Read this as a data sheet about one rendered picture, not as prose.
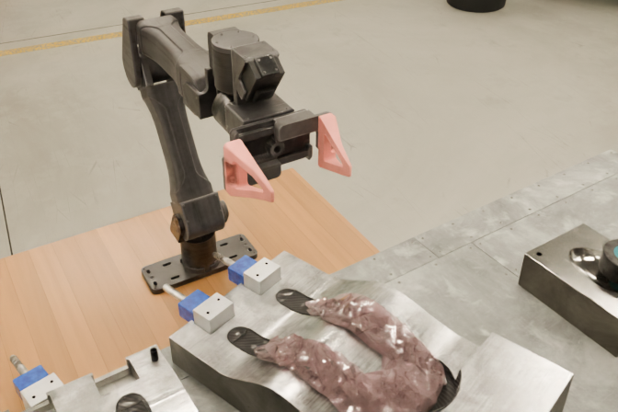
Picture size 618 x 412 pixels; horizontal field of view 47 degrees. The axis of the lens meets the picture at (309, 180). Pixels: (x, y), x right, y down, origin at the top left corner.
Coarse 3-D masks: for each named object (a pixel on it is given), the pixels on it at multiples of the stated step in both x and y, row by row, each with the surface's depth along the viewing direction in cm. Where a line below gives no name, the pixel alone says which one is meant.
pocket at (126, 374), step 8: (128, 360) 97; (120, 368) 97; (128, 368) 97; (104, 376) 96; (112, 376) 96; (120, 376) 97; (128, 376) 98; (136, 376) 96; (96, 384) 95; (104, 384) 96; (112, 384) 96; (120, 384) 96; (104, 392) 95
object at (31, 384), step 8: (16, 360) 104; (16, 368) 104; (24, 368) 103; (40, 368) 102; (24, 376) 100; (32, 376) 100; (40, 376) 100; (48, 376) 99; (56, 376) 99; (16, 384) 99; (24, 384) 99; (32, 384) 98; (40, 384) 98; (48, 384) 98; (56, 384) 98; (24, 392) 96; (32, 392) 96; (40, 392) 96; (24, 400) 96; (32, 400) 95; (40, 400) 95
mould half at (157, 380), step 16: (144, 352) 98; (160, 352) 98; (144, 368) 95; (160, 368) 95; (64, 384) 93; (80, 384) 93; (128, 384) 93; (144, 384) 93; (160, 384) 93; (176, 384) 93; (64, 400) 91; (80, 400) 91; (96, 400) 91; (112, 400) 91; (160, 400) 91; (176, 400) 91
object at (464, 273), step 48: (528, 192) 145; (576, 192) 146; (432, 240) 132; (480, 240) 132; (528, 240) 132; (432, 288) 122; (480, 288) 122; (480, 336) 112; (528, 336) 112; (576, 336) 112; (192, 384) 104; (576, 384) 104
